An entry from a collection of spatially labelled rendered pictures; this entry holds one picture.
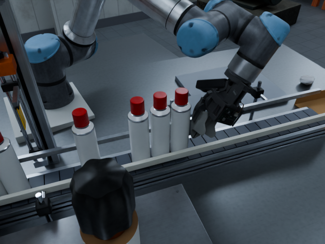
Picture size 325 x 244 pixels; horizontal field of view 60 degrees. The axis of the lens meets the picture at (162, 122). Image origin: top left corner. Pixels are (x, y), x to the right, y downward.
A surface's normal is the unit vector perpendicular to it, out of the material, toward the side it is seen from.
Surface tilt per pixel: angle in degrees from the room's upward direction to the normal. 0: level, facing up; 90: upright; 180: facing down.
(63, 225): 0
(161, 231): 0
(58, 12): 90
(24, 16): 90
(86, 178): 0
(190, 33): 88
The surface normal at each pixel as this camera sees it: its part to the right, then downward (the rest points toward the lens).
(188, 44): -0.56, 0.49
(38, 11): 0.52, 0.54
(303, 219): 0.00, -0.78
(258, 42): -0.47, 0.22
